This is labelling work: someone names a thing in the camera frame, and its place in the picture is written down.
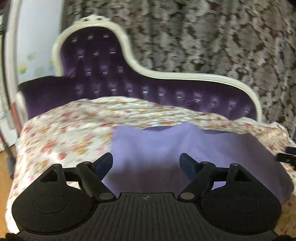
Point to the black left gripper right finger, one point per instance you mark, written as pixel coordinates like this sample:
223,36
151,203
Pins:
231,199

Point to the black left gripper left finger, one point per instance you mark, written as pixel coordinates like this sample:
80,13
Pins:
61,199

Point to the lavender purple cloth garment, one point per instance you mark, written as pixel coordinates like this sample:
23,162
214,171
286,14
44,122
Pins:
166,159

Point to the damask patterned curtain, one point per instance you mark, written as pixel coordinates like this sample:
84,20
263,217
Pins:
252,41

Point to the purple tufted velvet headboard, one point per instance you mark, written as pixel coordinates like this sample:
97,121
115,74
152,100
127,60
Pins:
93,58

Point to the floral quilted bedspread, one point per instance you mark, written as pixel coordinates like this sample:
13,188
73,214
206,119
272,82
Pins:
82,131

